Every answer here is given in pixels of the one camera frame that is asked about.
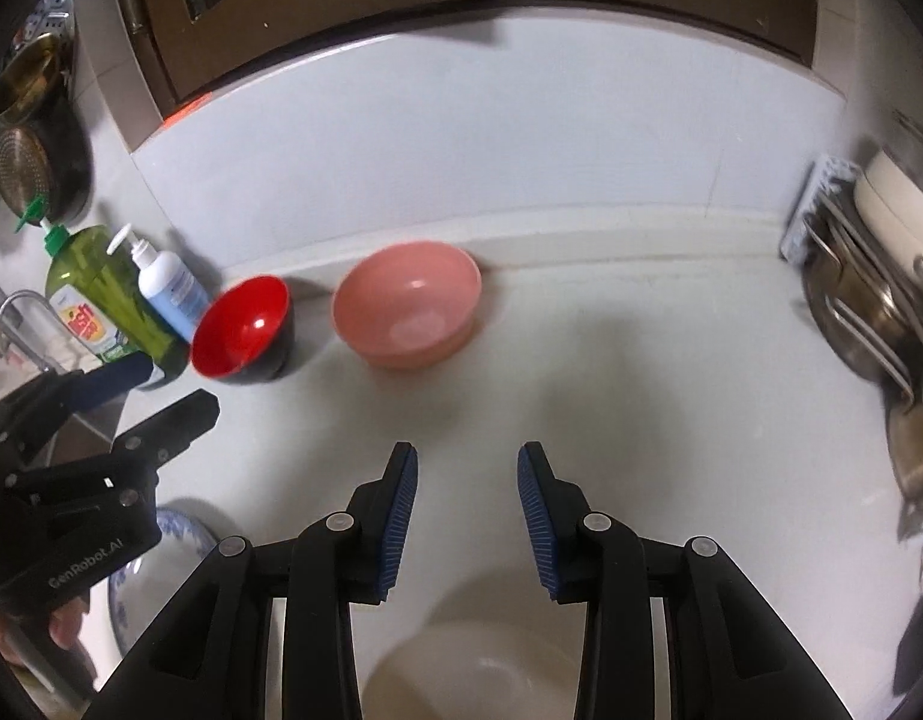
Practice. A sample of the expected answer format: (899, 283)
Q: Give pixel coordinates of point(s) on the metal pot rack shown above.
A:
(826, 203)

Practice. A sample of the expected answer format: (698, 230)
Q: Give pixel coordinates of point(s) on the steel kitchen sink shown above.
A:
(83, 435)

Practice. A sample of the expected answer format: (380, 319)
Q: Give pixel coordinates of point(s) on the blue floral white plate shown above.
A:
(139, 590)

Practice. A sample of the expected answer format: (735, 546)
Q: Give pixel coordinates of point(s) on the steel pot lower shelf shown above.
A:
(904, 434)

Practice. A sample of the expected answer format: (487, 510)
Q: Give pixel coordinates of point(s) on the steel pot shelf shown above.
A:
(904, 434)
(855, 311)

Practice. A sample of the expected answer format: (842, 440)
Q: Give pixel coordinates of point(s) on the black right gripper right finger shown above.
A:
(683, 612)

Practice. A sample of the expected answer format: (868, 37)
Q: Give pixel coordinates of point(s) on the beige speckled large bowl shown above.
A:
(471, 669)

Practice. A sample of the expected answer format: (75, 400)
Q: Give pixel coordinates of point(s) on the perforated steel steamer tray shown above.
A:
(55, 17)

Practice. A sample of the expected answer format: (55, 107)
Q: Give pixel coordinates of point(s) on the pink bowl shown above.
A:
(409, 305)

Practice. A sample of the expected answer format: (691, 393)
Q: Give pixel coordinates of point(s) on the green dish soap bottle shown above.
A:
(95, 296)

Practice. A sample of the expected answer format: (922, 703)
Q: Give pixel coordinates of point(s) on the steel pot upper shelf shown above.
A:
(855, 311)

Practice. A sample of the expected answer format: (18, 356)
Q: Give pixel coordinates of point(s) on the cream pot with lid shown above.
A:
(890, 204)

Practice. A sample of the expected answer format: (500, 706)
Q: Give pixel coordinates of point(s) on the dark hanging frying pan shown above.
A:
(45, 159)

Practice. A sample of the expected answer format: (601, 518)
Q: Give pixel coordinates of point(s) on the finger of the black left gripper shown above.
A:
(171, 431)
(116, 378)

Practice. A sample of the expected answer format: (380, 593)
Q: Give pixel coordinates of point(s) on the red black bowl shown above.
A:
(247, 334)

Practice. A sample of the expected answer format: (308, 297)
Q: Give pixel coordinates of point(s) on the chrome tall faucet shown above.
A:
(29, 326)

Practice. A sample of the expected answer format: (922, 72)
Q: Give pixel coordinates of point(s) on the brass hanging strainer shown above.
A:
(34, 77)

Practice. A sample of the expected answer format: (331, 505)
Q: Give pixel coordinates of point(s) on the white blue pump bottle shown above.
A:
(164, 280)

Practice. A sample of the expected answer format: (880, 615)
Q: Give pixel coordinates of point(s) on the person's left hand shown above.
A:
(64, 626)

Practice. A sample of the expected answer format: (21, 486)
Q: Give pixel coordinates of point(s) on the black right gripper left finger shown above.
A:
(205, 655)

